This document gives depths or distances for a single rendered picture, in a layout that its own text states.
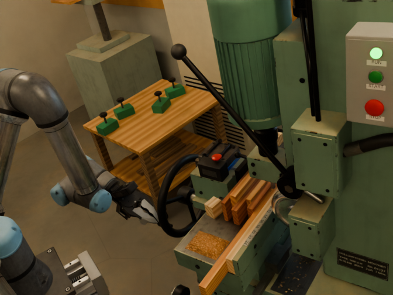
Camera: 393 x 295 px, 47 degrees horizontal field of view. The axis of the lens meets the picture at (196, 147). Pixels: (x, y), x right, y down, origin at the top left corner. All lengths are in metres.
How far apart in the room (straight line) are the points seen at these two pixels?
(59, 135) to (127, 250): 1.39
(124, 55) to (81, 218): 1.16
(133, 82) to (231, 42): 2.42
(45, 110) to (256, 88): 0.58
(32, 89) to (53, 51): 2.85
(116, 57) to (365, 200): 2.47
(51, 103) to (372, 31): 0.84
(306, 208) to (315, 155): 0.18
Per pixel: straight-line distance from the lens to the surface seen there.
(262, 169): 1.20
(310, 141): 0.86
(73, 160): 1.37
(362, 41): 0.76
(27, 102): 1.28
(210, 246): 1.19
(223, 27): 0.97
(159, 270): 2.44
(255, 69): 0.99
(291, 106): 0.99
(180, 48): 0.98
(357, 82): 0.79
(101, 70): 3.19
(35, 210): 3.21
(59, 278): 1.42
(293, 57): 0.94
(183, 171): 2.72
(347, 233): 1.10
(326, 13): 0.83
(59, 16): 4.13
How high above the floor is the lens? 1.77
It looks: 33 degrees down
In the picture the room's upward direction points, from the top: 14 degrees counter-clockwise
